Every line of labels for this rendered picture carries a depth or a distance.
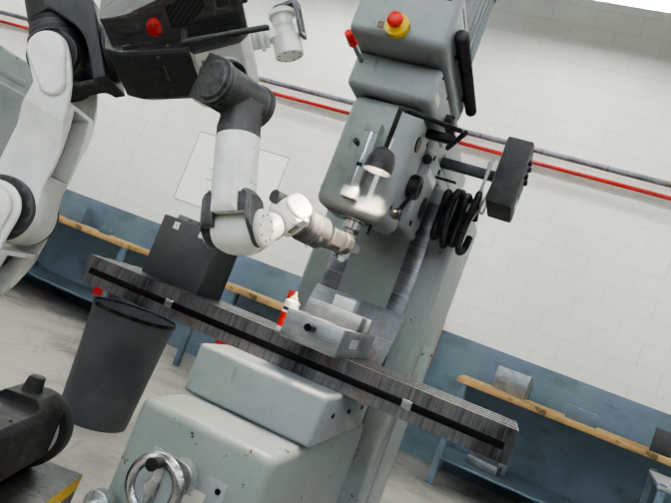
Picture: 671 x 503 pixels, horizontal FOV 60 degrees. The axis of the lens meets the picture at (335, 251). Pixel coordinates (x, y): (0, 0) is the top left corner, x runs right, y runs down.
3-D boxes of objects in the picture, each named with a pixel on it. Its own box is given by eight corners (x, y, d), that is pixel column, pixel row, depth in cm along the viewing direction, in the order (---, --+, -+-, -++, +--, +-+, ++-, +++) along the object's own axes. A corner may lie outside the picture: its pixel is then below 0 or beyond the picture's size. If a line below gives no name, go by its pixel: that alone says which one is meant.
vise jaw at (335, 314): (356, 331, 145) (362, 316, 146) (304, 311, 150) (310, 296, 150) (362, 333, 151) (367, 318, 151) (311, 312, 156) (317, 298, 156)
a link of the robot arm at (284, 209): (317, 210, 144) (297, 223, 131) (291, 231, 147) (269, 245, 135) (301, 189, 143) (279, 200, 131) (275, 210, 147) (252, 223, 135)
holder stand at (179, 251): (196, 294, 165) (222, 229, 166) (141, 270, 174) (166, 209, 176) (220, 300, 176) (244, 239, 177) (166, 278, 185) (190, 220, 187)
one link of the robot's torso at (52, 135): (-53, 229, 120) (18, 19, 124) (-6, 238, 138) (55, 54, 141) (19, 249, 120) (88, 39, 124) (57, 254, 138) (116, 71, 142)
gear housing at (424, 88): (431, 104, 147) (444, 68, 148) (344, 83, 155) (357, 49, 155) (443, 151, 179) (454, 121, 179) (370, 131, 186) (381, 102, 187)
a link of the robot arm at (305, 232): (326, 231, 144) (296, 214, 136) (296, 253, 149) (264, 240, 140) (315, 197, 151) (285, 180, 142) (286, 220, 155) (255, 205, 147)
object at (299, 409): (310, 451, 126) (330, 398, 127) (180, 388, 137) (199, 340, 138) (361, 427, 174) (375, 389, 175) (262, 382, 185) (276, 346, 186)
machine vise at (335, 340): (335, 358, 133) (351, 312, 134) (278, 334, 138) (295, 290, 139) (366, 359, 167) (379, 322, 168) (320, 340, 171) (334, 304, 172)
